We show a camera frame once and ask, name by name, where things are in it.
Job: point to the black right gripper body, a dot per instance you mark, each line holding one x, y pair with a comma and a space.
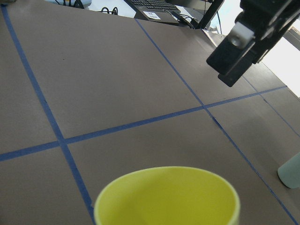
269, 20

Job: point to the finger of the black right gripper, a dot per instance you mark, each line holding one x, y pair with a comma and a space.
230, 62

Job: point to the yellow cup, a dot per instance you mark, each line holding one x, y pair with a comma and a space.
169, 195

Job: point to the light green cup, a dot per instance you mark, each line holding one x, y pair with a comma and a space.
289, 172

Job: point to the black keyboard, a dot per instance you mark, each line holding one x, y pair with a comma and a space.
152, 9

